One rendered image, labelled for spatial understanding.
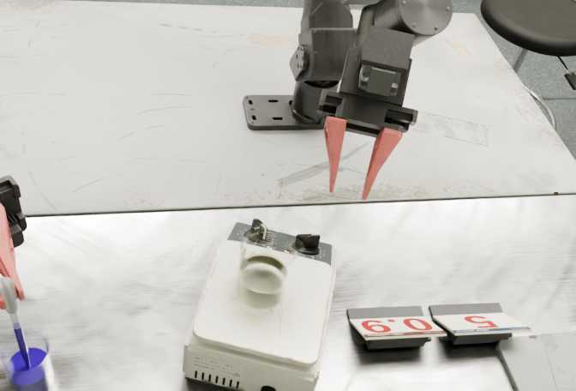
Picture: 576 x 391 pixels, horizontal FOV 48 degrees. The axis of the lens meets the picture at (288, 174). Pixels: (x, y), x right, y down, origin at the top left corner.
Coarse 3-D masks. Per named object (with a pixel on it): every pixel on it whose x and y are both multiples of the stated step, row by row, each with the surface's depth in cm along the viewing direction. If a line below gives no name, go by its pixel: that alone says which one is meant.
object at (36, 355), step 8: (16, 352) 62; (32, 352) 62; (40, 352) 62; (16, 360) 61; (32, 360) 61; (40, 360) 61; (8, 368) 60; (16, 368) 60; (24, 368) 61; (32, 368) 61
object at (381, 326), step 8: (360, 320) 72; (368, 320) 72; (376, 320) 72; (384, 320) 72; (392, 320) 72; (400, 320) 73; (408, 320) 73; (416, 320) 73; (424, 320) 73; (368, 328) 69; (376, 328) 69; (384, 328) 70; (392, 328) 70; (400, 328) 70; (408, 328) 70; (416, 328) 70; (424, 328) 70; (432, 328) 70
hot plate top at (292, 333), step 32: (224, 256) 66; (224, 288) 63; (288, 288) 64; (320, 288) 65; (224, 320) 61; (256, 320) 61; (288, 320) 62; (320, 320) 62; (256, 352) 59; (288, 352) 59
